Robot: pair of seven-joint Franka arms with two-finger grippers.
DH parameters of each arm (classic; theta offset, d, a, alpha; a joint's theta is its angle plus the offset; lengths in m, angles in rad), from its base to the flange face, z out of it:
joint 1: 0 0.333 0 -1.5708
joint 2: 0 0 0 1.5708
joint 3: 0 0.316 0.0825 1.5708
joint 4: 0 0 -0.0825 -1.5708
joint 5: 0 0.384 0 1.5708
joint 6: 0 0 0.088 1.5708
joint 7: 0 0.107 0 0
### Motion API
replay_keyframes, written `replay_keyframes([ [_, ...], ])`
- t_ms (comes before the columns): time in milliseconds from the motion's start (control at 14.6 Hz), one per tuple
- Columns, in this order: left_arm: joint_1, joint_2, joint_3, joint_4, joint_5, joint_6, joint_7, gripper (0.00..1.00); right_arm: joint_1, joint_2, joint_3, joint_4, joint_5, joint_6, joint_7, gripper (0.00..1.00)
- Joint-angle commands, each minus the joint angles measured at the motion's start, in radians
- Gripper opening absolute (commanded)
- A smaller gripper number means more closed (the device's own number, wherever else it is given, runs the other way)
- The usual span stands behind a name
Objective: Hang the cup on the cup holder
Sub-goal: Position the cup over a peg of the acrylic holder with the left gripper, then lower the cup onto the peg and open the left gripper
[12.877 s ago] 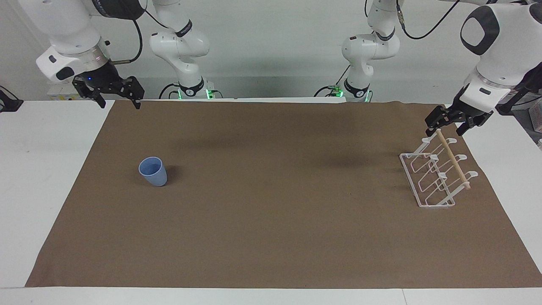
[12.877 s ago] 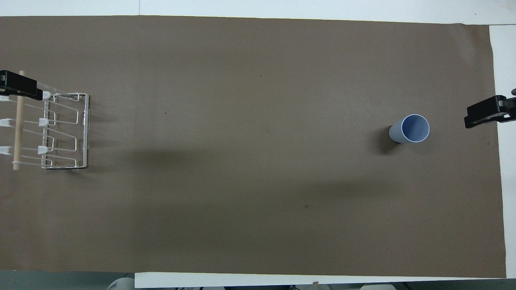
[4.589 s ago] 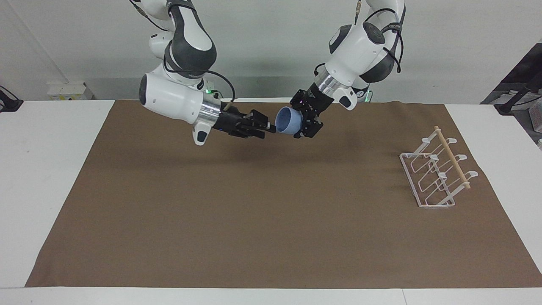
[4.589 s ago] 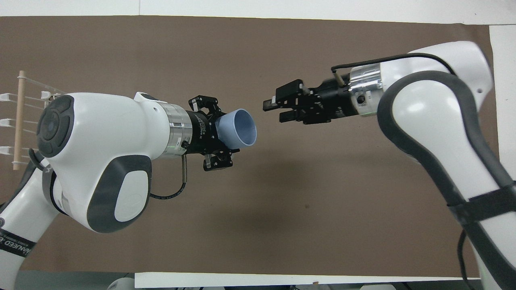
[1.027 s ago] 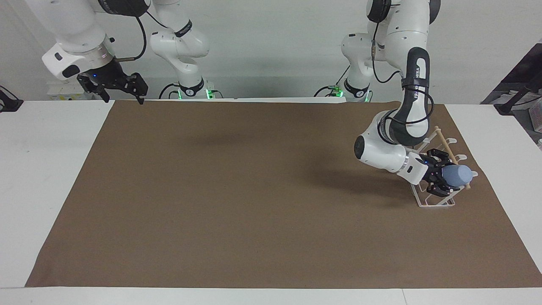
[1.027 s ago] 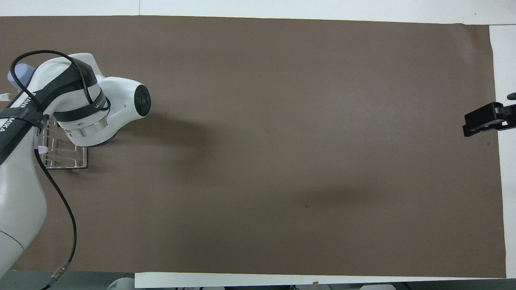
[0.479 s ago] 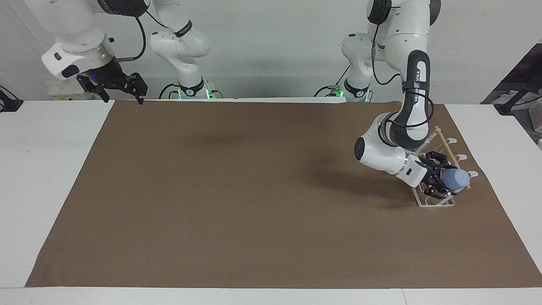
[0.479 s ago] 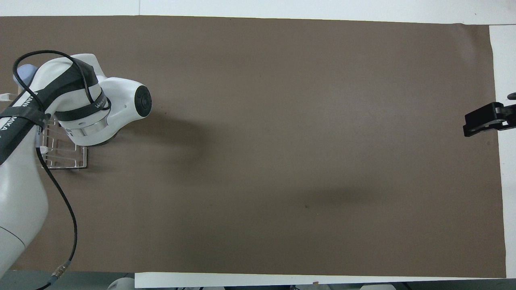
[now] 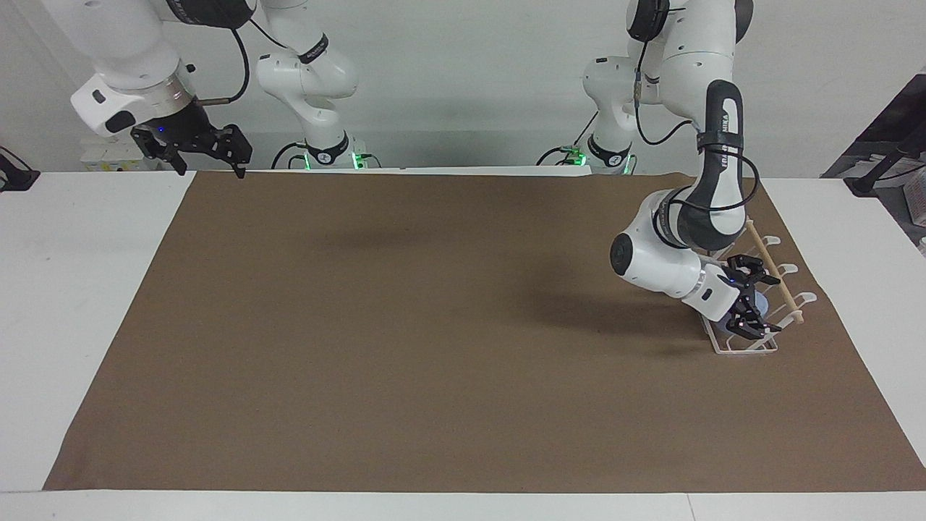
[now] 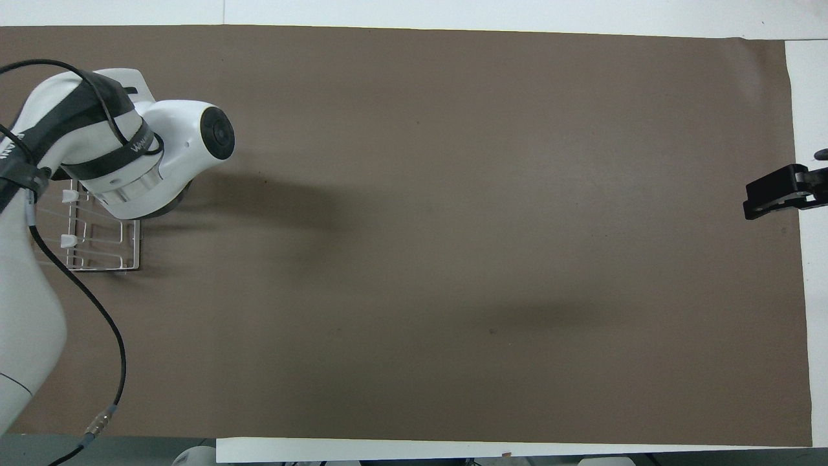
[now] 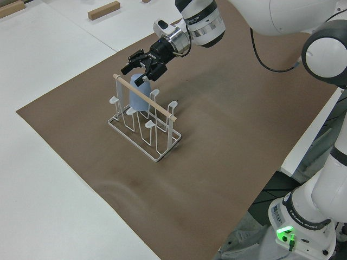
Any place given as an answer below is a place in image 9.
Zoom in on black cable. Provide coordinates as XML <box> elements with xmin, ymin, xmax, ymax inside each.
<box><xmin>536</xmin><ymin>110</ymin><xmax>601</xmax><ymax>166</ymax></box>
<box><xmin>630</xmin><ymin>29</ymin><xmax>762</xmax><ymax>251</ymax></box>
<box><xmin>194</xmin><ymin>20</ymin><xmax>252</xmax><ymax>108</ymax></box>
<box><xmin>271</xmin><ymin>140</ymin><xmax>307</xmax><ymax>170</ymax></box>

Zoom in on black stand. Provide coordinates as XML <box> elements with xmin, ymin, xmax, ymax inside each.
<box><xmin>820</xmin><ymin>71</ymin><xmax>926</xmax><ymax>198</ymax></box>
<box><xmin>0</xmin><ymin>147</ymin><xmax>41</xmax><ymax>193</ymax></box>

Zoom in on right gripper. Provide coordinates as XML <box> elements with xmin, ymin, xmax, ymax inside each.
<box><xmin>130</xmin><ymin>100</ymin><xmax>253</xmax><ymax>179</ymax></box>

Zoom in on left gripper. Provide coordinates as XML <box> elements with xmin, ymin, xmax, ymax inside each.
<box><xmin>719</xmin><ymin>254</ymin><xmax>783</xmax><ymax>342</ymax></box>

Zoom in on white box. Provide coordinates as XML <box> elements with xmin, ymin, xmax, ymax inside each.
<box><xmin>903</xmin><ymin>165</ymin><xmax>926</xmax><ymax>226</ymax></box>

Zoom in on white wire cup holder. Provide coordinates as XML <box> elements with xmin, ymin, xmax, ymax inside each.
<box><xmin>697</xmin><ymin>219</ymin><xmax>819</xmax><ymax>356</ymax></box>

